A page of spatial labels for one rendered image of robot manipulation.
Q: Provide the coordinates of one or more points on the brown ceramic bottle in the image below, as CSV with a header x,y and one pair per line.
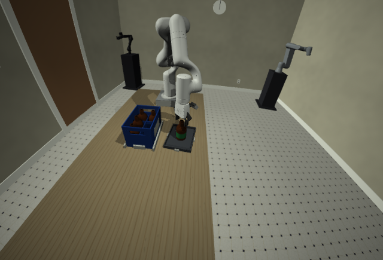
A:
x,y
142,115
153,114

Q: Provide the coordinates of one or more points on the blue bottle crate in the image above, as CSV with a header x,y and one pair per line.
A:
x,y
149,131

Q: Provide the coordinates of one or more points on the brown glass bottle with green label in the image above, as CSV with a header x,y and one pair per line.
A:
x,y
181,131

